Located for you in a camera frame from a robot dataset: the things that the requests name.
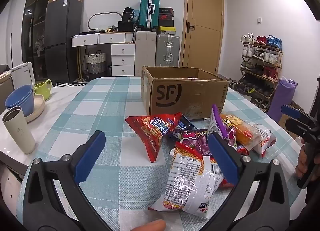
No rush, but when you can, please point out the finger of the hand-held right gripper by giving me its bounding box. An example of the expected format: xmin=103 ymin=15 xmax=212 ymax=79
xmin=280 ymin=105 xmax=313 ymax=124
xmin=285 ymin=118 xmax=316 ymax=144

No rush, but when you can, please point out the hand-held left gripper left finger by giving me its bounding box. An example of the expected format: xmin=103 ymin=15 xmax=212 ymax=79
xmin=22 ymin=130 xmax=113 ymax=231

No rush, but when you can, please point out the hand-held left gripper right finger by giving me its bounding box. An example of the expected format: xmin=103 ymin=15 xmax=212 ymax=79
xmin=200 ymin=132 xmax=290 ymax=231

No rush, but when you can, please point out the purple assorted candy bag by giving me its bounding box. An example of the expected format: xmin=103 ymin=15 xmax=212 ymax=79
xmin=172 ymin=104 xmax=238 ymax=158

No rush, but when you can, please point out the red white noodle snack packet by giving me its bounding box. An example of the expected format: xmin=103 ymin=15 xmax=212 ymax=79
xmin=149 ymin=142 xmax=235 ymax=219

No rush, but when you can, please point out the white bread packet red print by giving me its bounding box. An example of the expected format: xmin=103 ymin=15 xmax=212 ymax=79
xmin=251 ymin=123 xmax=277 ymax=158

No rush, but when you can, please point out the orange snack packet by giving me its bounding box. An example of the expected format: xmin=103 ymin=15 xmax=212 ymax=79
xmin=220 ymin=113 xmax=258 ymax=147

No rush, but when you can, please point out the dark blue cookie packet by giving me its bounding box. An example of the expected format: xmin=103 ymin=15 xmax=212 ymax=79
xmin=170 ymin=114 xmax=198 ymax=136

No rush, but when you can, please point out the red triangular snack packet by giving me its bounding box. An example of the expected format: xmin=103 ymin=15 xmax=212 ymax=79
xmin=125 ymin=112 xmax=183 ymax=163

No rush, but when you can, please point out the brown cardboard box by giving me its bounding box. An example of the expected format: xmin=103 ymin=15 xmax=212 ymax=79
xmin=141 ymin=66 xmax=230 ymax=121

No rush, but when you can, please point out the person's right hand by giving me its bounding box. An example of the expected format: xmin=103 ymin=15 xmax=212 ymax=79
xmin=295 ymin=137 xmax=320 ymax=179

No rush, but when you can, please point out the person's left hand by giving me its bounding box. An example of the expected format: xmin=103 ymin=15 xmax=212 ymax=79
xmin=130 ymin=220 xmax=167 ymax=231

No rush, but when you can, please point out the purple yoga mat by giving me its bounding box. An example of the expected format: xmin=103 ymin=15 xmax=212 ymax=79
xmin=267 ymin=77 xmax=298 ymax=123

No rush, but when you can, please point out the collection of shoes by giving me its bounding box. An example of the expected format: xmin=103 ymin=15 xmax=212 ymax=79
xmin=229 ymin=33 xmax=283 ymax=112

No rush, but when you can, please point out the beige shallow bowl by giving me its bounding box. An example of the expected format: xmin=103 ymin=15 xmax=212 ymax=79
xmin=24 ymin=94 xmax=46 ymax=123

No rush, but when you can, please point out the beige tumbler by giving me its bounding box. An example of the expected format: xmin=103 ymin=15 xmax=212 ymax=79
xmin=2 ymin=106 xmax=36 ymax=154

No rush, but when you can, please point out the blue plastic bowl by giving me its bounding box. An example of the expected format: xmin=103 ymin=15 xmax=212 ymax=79
xmin=6 ymin=91 xmax=35 ymax=118
xmin=5 ymin=84 xmax=34 ymax=109

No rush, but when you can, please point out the green watering cup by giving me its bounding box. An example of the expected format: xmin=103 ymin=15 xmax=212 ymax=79
xmin=33 ymin=79 xmax=52 ymax=101

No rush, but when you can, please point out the woven laundry basket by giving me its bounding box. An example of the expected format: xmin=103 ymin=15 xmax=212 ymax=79
xmin=85 ymin=50 xmax=107 ymax=74

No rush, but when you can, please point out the white desk with drawers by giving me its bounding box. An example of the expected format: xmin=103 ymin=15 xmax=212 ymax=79
xmin=71 ymin=31 xmax=137 ymax=77

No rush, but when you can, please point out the beige suitcase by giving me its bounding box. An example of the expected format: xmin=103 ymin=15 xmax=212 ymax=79
xmin=135 ymin=31 xmax=158 ymax=76

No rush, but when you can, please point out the silver suitcase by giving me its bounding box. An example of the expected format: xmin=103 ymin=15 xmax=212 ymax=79
xmin=155 ymin=34 xmax=181 ymax=67

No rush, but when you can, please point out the wooden door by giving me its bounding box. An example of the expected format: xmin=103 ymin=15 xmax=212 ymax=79
xmin=179 ymin=0 xmax=224 ymax=74

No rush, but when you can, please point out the dark grey refrigerator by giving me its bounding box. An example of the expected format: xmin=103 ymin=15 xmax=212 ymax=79
xmin=44 ymin=0 xmax=84 ymax=82

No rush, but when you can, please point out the black bag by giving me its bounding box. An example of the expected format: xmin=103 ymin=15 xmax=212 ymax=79
xmin=117 ymin=21 xmax=138 ymax=32

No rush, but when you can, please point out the arched mirror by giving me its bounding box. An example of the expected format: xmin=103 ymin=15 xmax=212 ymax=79
xmin=87 ymin=12 xmax=123 ymax=31

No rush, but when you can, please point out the yellow black shoe box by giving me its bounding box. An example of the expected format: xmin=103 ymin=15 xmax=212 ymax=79
xmin=157 ymin=26 xmax=176 ymax=35

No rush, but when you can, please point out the dark glass display cabinet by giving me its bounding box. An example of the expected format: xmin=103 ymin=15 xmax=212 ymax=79
xmin=21 ymin=0 xmax=57 ymax=80

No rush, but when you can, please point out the teal suitcase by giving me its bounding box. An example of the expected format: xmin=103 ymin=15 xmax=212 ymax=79
xmin=139 ymin=0 xmax=160 ymax=30

